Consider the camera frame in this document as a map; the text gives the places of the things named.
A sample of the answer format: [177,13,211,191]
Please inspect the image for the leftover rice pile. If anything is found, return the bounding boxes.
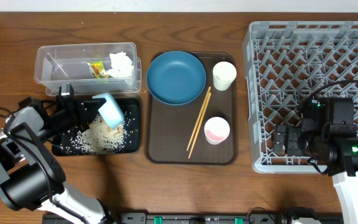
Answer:
[61,107,136,156]

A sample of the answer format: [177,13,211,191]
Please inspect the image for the light blue bowl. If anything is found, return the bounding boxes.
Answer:
[92,93,124,129]

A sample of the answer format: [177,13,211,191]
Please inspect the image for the yellow orange snack wrapper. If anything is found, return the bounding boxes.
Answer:
[88,61,109,78]

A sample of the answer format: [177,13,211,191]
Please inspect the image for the white napkin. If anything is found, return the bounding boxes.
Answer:
[107,52,134,78]

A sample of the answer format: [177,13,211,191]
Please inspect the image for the pink cup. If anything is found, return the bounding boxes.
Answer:
[204,117,231,145]

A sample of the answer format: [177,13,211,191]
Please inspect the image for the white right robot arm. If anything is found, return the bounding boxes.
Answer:
[273,122,358,223]

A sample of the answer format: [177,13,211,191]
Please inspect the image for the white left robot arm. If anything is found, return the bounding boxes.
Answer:
[0,93,119,223]

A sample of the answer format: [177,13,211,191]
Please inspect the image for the clear plastic waste bin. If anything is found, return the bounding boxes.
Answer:
[34,42,142,96]

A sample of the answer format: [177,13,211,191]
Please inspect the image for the black food waste tray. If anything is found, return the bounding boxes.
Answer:
[52,97,142,157]

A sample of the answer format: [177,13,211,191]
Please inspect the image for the grey dishwasher rack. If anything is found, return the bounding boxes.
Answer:
[242,21,358,174]

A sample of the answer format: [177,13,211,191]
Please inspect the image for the brown serving tray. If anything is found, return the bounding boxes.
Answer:
[145,52,238,166]

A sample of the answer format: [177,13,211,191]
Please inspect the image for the wooden chopstick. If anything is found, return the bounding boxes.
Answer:
[188,93,212,159]
[186,86,211,151]

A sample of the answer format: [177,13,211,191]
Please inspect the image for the white paper cup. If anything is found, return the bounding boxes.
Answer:
[213,62,237,91]

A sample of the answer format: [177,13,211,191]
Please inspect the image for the dark blue plate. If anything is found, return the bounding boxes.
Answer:
[146,51,207,106]

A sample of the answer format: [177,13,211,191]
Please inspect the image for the black rail at table edge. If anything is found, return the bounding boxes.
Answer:
[41,213,344,224]

